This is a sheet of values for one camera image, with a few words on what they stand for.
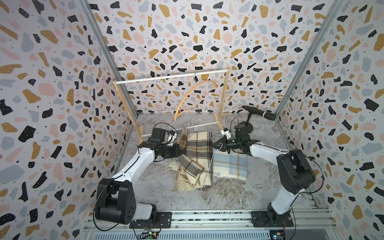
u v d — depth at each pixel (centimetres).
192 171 80
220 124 116
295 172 48
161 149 62
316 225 76
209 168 87
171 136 83
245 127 109
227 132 88
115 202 41
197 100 117
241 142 75
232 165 92
